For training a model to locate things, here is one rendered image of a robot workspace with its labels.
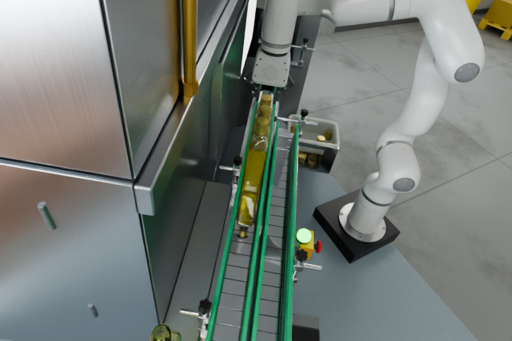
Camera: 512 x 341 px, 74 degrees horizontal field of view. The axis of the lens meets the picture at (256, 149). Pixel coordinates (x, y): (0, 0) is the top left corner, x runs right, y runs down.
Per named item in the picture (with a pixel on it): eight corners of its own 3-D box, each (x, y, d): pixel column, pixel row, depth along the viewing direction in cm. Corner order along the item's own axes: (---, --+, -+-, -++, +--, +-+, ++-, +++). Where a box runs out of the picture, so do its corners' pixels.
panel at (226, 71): (246, 37, 173) (254, -36, 150) (252, 39, 173) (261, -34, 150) (207, 159, 106) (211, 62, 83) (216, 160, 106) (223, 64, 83)
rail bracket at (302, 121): (271, 129, 137) (276, 103, 128) (312, 135, 137) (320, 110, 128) (270, 133, 135) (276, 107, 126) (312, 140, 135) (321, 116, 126)
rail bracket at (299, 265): (287, 271, 94) (297, 245, 85) (313, 275, 94) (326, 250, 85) (286, 285, 91) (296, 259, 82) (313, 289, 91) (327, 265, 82)
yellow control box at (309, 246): (288, 239, 116) (292, 227, 111) (310, 243, 116) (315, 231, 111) (287, 257, 111) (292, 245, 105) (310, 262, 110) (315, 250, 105)
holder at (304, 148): (271, 138, 165) (276, 113, 154) (327, 148, 165) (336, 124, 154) (268, 164, 152) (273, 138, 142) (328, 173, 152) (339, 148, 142)
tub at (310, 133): (285, 128, 159) (289, 113, 154) (332, 135, 159) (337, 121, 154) (283, 152, 147) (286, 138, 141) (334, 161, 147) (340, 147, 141)
